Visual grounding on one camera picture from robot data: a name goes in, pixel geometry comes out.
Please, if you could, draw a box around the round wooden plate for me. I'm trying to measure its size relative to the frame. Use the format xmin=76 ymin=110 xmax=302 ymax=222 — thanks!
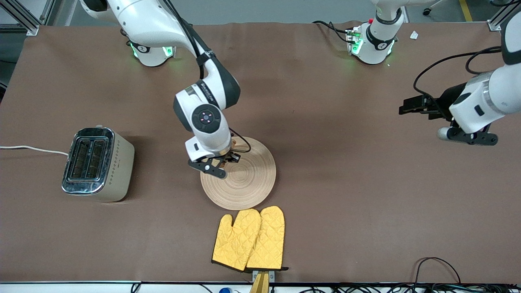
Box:
xmin=200 ymin=136 xmax=276 ymax=211

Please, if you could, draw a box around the black cable bundle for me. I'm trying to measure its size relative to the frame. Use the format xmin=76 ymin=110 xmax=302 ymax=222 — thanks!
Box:
xmin=301 ymin=283 xmax=521 ymax=293

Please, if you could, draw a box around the small metal bracket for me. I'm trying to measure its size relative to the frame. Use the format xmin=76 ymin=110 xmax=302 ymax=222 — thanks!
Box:
xmin=252 ymin=270 xmax=276 ymax=283

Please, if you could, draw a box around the yellow quilted oven mitt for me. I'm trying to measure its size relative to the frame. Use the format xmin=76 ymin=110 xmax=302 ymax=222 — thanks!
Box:
xmin=246 ymin=206 xmax=289 ymax=271
xmin=212 ymin=208 xmax=262 ymax=272

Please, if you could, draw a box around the wooden stick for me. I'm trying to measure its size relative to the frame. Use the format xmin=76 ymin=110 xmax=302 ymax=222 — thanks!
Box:
xmin=249 ymin=272 xmax=270 ymax=293

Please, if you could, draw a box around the office chair caster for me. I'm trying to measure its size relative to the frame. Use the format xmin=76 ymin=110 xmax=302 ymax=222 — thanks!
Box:
xmin=422 ymin=0 xmax=445 ymax=16

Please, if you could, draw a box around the black base cable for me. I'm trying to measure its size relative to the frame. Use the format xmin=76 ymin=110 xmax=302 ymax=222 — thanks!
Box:
xmin=313 ymin=20 xmax=351 ymax=44

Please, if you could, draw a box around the cream and chrome toaster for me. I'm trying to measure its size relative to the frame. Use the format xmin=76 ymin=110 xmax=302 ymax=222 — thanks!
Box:
xmin=61 ymin=125 xmax=135 ymax=203

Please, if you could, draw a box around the aluminium frame profile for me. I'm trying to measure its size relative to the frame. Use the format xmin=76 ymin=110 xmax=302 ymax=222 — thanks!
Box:
xmin=0 ymin=0 xmax=55 ymax=36
xmin=487 ymin=0 xmax=514 ymax=31

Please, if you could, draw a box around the brown table cover sheet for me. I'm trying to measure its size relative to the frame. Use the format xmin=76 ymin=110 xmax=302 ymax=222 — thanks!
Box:
xmin=0 ymin=21 xmax=521 ymax=283

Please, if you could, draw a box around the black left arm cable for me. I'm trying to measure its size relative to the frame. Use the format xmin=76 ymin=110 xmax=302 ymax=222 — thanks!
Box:
xmin=413 ymin=46 xmax=503 ymax=107

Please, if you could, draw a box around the black cable loop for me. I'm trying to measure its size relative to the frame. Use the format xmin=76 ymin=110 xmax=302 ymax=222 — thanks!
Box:
xmin=413 ymin=257 xmax=462 ymax=285

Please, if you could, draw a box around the white toaster power cord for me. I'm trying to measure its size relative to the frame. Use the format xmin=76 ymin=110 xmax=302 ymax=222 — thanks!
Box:
xmin=0 ymin=145 xmax=69 ymax=156

